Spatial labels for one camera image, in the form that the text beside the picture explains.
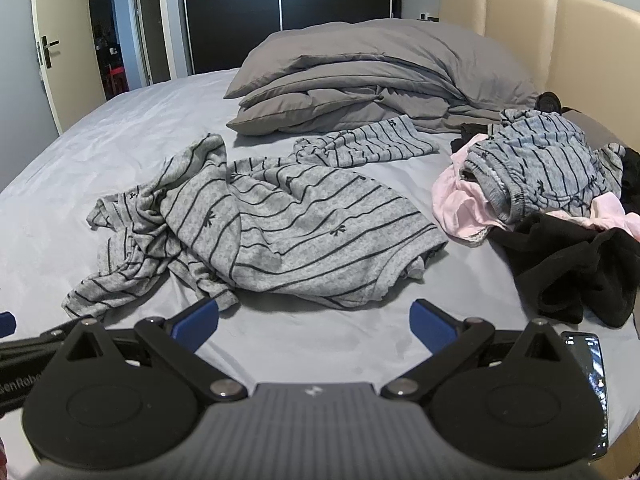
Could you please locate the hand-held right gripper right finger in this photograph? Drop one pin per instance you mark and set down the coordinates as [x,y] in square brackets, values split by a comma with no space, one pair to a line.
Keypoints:
[431,322]

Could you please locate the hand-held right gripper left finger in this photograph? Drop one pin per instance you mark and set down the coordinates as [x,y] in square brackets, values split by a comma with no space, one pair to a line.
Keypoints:
[196,322]

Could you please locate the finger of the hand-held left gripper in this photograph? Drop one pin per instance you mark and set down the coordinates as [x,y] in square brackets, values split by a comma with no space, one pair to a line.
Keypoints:
[6,323]
[30,344]

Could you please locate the grey striped pajama shirt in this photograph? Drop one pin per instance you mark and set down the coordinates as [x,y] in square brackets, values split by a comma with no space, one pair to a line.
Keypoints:
[300,230]

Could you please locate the pink garment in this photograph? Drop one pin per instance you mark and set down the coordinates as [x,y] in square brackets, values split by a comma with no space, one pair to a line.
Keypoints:
[457,205]

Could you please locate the black garment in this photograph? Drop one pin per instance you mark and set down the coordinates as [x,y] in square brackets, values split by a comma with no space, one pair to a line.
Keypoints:
[565,270]

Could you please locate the black smartphone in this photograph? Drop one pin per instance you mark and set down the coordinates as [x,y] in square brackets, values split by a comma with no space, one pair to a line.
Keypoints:
[587,385]

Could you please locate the bed with grey sheet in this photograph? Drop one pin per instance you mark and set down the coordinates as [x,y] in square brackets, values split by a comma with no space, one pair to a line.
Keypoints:
[100,150]

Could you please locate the small black item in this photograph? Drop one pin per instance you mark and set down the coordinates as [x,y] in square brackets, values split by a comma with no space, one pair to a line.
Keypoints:
[550,101]

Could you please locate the grey pillow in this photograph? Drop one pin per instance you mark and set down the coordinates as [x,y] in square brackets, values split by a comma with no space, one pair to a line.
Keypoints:
[595,127]

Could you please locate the red stool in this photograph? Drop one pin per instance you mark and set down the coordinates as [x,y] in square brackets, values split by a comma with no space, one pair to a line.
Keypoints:
[114,77]

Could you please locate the grey folded duvet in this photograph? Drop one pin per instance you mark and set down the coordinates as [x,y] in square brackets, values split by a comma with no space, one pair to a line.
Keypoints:
[360,70]

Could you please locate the cream door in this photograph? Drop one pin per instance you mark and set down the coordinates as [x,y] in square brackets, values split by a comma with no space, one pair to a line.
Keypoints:
[65,60]

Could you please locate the beige padded headboard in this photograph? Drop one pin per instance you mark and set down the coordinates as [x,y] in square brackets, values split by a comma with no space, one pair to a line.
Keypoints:
[590,40]

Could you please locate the black sliding wardrobe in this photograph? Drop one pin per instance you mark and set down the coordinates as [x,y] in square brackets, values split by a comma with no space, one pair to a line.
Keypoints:
[300,15]

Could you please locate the white door frame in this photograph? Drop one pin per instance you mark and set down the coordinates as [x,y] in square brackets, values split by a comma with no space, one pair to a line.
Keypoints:
[170,20]

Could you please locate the white wall socket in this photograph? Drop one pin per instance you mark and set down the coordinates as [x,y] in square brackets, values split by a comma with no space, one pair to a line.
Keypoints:
[426,16]

